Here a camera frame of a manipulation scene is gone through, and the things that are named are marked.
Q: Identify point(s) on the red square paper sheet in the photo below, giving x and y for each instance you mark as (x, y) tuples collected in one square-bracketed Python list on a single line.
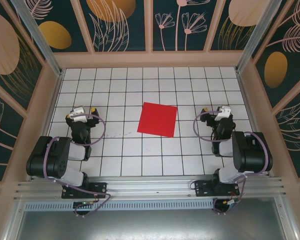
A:
[(157, 120)]

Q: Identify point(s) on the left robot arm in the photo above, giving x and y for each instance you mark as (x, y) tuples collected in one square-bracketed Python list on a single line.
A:
[(52, 155)]

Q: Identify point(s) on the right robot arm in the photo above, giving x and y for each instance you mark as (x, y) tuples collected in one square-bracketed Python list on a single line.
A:
[(252, 155)]

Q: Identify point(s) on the grey metal sheet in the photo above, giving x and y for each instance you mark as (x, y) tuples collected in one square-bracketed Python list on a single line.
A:
[(150, 225)]

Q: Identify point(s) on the small electronics board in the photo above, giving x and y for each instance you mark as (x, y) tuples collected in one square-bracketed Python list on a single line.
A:
[(231, 203), (85, 203)]

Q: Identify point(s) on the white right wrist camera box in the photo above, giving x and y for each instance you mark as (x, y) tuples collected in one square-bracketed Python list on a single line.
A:
[(222, 112)]

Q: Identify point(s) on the aluminium side rail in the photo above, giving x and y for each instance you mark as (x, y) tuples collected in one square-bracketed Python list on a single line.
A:
[(266, 167), (34, 172)]

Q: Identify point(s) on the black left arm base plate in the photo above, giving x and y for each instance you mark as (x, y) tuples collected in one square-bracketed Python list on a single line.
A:
[(100, 190)]

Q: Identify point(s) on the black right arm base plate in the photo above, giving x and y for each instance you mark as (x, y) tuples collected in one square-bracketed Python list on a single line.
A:
[(202, 190)]

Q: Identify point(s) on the aluminium corner post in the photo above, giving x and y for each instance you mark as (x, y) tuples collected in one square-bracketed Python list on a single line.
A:
[(40, 37), (255, 35)]

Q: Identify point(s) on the aluminium mounting rail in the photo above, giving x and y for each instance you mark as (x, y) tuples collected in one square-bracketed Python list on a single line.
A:
[(150, 186)]

